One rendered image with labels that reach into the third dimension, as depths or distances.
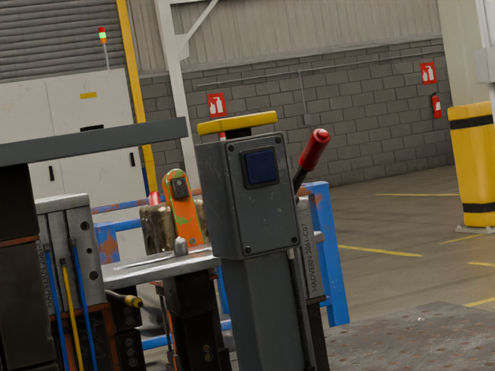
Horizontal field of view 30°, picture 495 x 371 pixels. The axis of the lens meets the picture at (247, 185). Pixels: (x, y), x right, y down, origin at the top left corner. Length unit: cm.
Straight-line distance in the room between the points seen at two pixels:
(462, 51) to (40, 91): 391
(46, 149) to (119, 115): 838
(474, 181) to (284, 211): 730
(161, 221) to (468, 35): 692
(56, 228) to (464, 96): 733
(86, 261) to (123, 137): 22
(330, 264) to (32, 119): 615
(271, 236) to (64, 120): 820
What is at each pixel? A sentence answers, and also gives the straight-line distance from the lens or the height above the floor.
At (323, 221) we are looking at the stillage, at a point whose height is 82.
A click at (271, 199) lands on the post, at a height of 108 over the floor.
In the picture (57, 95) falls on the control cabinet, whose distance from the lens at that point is 904.
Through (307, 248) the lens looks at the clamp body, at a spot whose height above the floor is 100.
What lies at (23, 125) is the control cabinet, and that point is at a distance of 897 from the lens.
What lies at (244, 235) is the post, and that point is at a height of 105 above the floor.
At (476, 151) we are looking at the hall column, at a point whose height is 70.
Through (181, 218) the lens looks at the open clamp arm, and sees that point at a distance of 135.
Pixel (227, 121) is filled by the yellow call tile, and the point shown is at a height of 116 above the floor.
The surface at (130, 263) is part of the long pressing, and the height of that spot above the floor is 100.
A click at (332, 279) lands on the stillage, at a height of 62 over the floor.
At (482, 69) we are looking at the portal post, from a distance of 495.
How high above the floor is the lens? 114
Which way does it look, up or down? 3 degrees down
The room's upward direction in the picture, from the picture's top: 9 degrees counter-clockwise
